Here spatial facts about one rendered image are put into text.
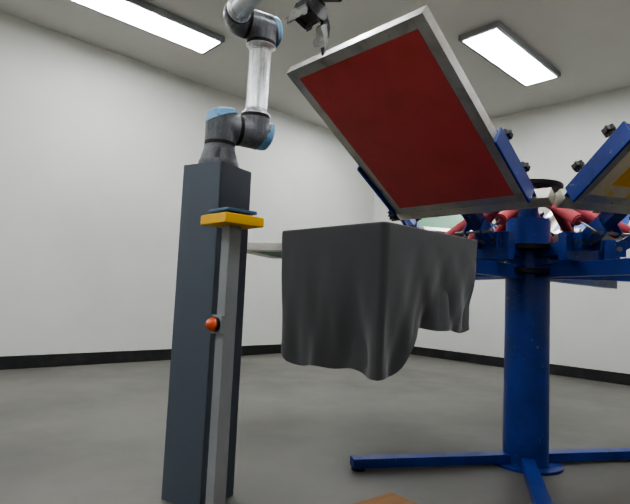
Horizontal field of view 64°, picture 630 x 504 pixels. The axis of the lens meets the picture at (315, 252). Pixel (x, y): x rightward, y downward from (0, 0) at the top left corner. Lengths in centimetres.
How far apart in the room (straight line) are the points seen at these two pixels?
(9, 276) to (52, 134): 131
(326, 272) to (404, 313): 26
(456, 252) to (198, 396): 99
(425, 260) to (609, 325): 454
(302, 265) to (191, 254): 47
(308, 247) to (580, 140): 499
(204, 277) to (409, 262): 74
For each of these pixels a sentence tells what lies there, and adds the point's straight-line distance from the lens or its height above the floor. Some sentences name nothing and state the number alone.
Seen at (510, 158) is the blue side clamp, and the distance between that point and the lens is 185.
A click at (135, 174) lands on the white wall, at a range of 542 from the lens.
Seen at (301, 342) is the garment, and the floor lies 59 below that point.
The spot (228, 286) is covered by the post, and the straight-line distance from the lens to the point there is 142.
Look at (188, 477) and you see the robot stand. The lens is 195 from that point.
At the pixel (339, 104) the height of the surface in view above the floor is 143.
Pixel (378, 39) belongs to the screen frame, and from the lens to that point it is 167.
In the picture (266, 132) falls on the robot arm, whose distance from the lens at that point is 203.
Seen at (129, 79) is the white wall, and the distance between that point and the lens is 563.
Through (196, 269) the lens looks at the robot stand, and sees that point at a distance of 185.
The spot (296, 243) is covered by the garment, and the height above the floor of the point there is 90.
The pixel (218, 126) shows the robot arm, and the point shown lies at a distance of 196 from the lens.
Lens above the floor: 75
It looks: 5 degrees up
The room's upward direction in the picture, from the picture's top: 3 degrees clockwise
